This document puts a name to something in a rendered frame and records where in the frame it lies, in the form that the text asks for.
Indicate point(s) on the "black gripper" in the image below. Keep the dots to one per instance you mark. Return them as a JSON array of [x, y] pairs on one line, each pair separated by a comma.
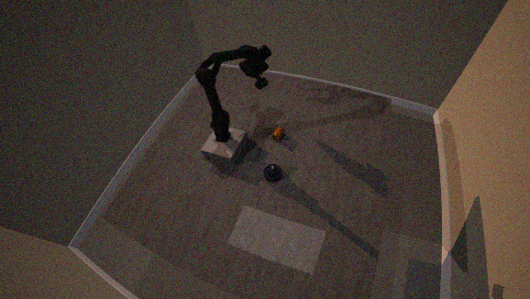
[[261, 82]]

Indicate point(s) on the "orange knob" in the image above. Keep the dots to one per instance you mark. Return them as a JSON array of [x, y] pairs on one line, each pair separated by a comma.
[[278, 133]]

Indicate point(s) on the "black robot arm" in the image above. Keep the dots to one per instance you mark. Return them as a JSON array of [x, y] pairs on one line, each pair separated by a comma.
[[207, 78]]

